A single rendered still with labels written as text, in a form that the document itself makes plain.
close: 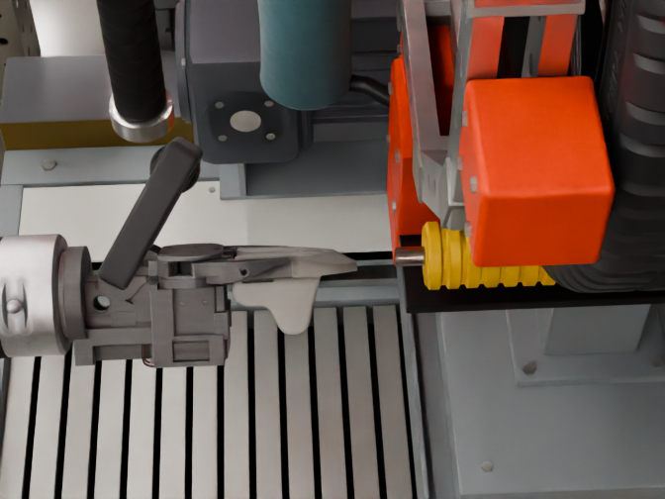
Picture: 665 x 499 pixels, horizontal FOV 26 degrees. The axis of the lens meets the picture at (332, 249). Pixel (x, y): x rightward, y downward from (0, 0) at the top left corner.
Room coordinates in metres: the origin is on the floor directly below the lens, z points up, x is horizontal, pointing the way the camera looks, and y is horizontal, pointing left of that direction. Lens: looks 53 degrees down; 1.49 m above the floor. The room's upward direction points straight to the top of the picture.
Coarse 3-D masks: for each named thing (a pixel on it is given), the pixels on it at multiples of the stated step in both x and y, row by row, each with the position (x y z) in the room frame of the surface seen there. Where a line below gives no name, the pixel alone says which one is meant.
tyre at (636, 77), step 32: (640, 0) 0.57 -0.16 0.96; (640, 32) 0.56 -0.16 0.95; (608, 64) 0.60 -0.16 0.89; (640, 64) 0.55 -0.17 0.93; (608, 96) 0.58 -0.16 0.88; (640, 96) 0.54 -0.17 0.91; (608, 128) 0.57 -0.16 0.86; (640, 128) 0.54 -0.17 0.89; (640, 160) 0.54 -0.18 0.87; (640, 192) 0.54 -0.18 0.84; (608, 224) 0.54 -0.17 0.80; (640, 224) 0.54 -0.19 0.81; (608, 256) 0.55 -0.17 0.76; (640, 256) 0.55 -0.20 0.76; (576, 288) 0.59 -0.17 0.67; (608, 288) 0.57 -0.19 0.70; (640, 288) 0.60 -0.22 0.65
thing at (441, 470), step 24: (408, 336) 0.89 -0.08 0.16; (432, 336) 0.90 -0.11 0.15; (408, 360) 0.87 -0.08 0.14; (432, 360) 0.87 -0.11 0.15; (408, 384) 0.86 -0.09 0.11; (432, 384) 0.84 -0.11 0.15; (432, 408) 0.81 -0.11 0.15; (432, 432) 0.78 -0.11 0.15; (432, 456) 0.75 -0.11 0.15; (432, 480) 0.72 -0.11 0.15
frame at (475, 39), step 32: (416, 0) 0.94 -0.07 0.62; (448, 0) 0.94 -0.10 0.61; (480, 0) 0.59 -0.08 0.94; (512, 0) 0.59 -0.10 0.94; (544, 0) 0.59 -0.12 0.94; (576, 0) 0.59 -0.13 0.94; (416, 32) 0.90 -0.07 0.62; (480, 32) 0.59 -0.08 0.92; (544, 32) 0.59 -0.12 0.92; (416, 64) 0.86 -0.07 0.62; (480, 64) 0.59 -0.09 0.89; (544, 64) 0.59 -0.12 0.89; (416, 96) 0.82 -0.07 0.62; (416, 128) 0.79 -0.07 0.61; (416, 160) 0.76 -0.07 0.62; (448, 160) 0.61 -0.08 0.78; (448, 192) 0.59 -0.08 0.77; (448, 224) 0.59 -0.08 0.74
